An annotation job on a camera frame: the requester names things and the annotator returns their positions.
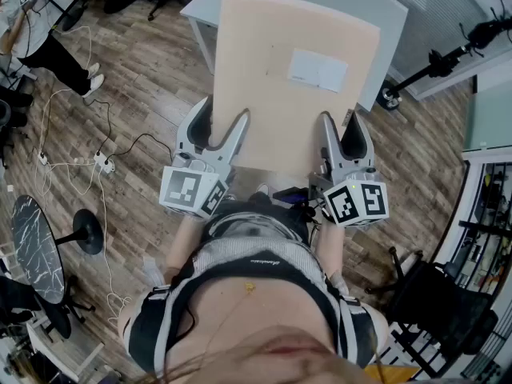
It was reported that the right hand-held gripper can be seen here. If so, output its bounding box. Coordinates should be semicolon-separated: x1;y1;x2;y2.
307;110;391;229

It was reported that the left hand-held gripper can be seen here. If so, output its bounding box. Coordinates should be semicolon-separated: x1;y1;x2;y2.
158;95;252;218

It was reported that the beige cardboard box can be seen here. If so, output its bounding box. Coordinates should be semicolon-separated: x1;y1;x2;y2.
208;0;381;179

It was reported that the person's left forearm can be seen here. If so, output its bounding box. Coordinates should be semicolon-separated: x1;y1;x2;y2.
166;214;209;283

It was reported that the person's right forearm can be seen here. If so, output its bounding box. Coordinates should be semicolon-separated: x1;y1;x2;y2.
315;222;348;279

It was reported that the black coat rack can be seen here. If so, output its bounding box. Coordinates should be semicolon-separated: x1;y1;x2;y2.
375;0;512;111

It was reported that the person's body in grey top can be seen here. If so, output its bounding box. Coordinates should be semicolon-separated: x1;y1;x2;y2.
119;192;391;384

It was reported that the metal storage shelf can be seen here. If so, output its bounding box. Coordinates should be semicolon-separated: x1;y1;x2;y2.
439;150;512;295

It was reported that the black marble round table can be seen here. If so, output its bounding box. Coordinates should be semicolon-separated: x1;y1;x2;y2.
10;194;106;304

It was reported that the wooden board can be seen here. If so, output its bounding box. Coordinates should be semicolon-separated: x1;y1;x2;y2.
363;364;421;384

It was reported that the black floor cable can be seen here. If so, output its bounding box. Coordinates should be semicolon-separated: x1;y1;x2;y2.
82;97;174;166

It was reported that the white floor cable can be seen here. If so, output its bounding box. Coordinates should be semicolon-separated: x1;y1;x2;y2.
34;88;133;327

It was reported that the gold necklace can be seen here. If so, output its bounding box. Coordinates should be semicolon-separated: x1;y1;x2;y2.
215;281;258;338

